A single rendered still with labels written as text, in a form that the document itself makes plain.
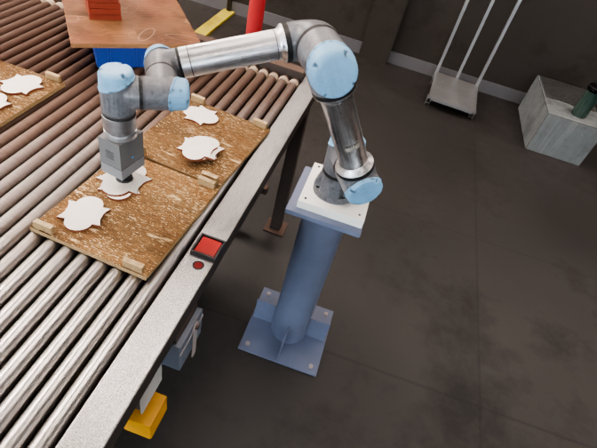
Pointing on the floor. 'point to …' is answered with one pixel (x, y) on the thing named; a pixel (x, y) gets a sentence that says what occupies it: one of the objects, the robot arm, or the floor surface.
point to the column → (298, 294)
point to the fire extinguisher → (255, 16)
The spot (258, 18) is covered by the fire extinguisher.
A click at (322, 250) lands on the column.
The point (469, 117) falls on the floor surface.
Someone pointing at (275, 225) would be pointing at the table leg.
